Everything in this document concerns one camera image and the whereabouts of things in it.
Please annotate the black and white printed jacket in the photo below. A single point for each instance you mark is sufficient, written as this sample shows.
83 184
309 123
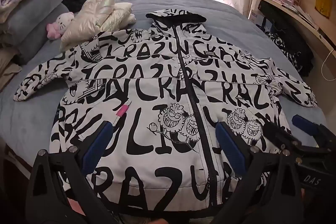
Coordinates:
147 87

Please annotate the pink and white cat plush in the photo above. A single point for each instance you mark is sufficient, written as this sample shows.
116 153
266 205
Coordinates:
63 22

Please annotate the blue bed sheet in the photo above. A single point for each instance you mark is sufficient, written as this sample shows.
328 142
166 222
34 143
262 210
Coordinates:
223 16

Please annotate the printed cardboard box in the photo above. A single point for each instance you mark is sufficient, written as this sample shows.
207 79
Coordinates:
258 19

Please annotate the beige bedding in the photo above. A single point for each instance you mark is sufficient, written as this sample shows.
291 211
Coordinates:
8 66

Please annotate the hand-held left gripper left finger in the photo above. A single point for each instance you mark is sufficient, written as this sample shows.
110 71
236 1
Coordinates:
97 142

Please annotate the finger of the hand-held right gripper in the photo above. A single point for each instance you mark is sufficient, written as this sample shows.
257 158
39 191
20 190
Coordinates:
275 132
302 121

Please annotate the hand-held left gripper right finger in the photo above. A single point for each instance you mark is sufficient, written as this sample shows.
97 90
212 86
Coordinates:
231 144

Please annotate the cream puffer jacket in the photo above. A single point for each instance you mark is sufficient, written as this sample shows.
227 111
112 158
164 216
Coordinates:
86 19

